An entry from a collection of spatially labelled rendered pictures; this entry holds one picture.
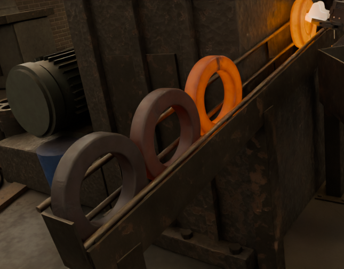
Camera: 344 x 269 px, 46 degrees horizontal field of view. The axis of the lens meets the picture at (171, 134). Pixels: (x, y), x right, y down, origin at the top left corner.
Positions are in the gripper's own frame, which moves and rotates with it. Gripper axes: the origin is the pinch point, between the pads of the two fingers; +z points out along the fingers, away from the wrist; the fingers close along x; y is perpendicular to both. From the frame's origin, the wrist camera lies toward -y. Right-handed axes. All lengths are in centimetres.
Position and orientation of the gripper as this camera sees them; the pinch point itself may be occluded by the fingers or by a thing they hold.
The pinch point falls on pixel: (303, 17)
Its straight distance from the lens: 140.7
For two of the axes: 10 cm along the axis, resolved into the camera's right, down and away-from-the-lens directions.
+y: 0.7, -8.6, -5.0
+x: -6.0, 3.6, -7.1
